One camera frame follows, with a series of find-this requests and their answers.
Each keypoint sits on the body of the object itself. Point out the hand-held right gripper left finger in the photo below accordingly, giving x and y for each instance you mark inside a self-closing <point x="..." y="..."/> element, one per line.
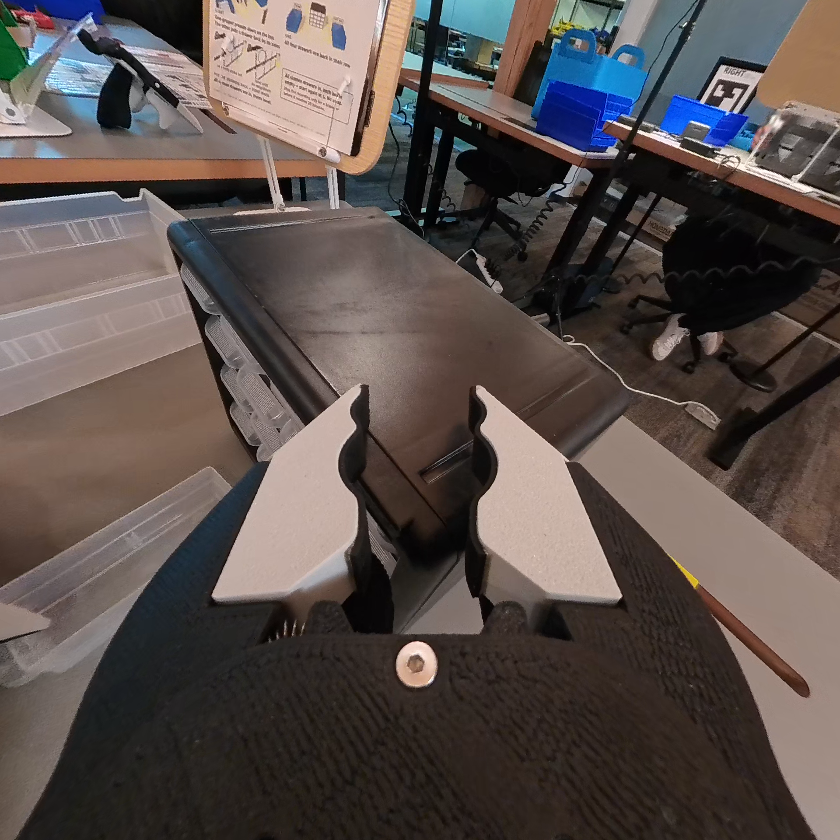
<point x="295" y="525"/>

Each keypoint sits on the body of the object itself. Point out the wooden post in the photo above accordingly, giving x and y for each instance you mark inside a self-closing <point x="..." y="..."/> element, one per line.
<point x="525" y="46"/>

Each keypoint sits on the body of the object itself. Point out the printed paper sheets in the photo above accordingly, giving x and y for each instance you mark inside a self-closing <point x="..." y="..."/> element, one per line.
<point x="170" y="72"/>

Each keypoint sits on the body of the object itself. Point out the instruction sheet on wooden board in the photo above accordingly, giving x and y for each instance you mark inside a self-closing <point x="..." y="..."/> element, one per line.
<point x="394" y="79"/>

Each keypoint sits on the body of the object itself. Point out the large clear plastic tray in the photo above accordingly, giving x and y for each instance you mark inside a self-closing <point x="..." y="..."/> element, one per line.
<point x="79" y="262"/>

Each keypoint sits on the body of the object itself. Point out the printed instruction sheet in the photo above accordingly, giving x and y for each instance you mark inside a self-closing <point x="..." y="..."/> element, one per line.
<point x="295" y="79"/>

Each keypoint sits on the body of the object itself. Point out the grey desk with wooden edge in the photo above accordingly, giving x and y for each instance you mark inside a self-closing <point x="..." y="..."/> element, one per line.
<point x="131" y="154"/>

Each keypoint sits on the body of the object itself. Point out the wooden edged desk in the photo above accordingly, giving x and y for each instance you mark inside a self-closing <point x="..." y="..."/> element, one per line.
<point x="656" y="141"/>

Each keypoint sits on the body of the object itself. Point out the black metal column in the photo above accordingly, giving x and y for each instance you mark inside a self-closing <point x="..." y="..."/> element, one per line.
<point x="426" y="98"/>

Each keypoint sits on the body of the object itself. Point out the white metal stand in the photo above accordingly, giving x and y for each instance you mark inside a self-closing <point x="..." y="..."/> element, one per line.
<point x="33" y="124"/>

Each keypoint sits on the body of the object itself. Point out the rows of clear cabinet drawers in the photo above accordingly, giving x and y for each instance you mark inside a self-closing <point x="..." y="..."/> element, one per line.
<point x="226" y="341"/>

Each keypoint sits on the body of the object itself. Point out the white power strip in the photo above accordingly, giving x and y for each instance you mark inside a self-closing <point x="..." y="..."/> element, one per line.
<point x="702" y="415"/>
<point x="485" y="269"/>

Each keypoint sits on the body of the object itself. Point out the green box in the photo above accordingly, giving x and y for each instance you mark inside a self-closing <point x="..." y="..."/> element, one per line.
<point x="12" y="33"/>

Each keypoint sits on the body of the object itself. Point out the pale wooden board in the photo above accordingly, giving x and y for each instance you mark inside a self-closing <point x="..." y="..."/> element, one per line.
<point x="807" y="52"/>

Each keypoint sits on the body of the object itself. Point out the black tripod pole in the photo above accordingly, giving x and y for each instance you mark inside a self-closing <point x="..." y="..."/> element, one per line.
<point x="646" y="108"/>

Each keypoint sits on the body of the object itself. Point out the stack of blue bins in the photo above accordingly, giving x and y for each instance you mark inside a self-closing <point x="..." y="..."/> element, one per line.
<point x="571" y="121"/>

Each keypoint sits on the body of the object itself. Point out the framed black white tag sign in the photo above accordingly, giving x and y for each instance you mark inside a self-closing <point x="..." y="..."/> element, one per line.
<point x="732" y="85"/>

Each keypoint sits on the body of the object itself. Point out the brown stick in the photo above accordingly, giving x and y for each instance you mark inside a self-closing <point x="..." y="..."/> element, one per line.
<point x="754" y="643"/>

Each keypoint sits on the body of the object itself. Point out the black drawer cabinet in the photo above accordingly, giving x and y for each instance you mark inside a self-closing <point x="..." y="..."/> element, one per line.
<point x="394" y="295"/>

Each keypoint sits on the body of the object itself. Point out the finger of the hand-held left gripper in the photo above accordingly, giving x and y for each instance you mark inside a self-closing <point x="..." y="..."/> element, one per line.
<point x="16" y="621"/>

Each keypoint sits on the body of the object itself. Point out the clear acrylic box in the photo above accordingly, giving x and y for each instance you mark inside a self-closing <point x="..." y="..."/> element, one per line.
<point x="800" y="151"/>

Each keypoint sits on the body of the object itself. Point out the black white pistol-grip tool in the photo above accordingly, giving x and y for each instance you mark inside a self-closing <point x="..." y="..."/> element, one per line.
<point x="115" y="98"/>

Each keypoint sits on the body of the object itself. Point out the black office chair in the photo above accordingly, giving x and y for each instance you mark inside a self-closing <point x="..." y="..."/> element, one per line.
<point x="722" y="289"/>
<point x="499" y="174"/>

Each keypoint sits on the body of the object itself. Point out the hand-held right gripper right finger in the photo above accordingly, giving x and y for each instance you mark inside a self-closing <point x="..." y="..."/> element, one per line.
<point x="544" y="525"/>

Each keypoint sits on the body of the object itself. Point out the white board stand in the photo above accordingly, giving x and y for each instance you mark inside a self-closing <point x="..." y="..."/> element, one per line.
<point x="270" y="177"/>

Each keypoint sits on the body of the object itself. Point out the cardboard box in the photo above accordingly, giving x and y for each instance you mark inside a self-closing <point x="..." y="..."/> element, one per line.
<point x="653" y="231"/>

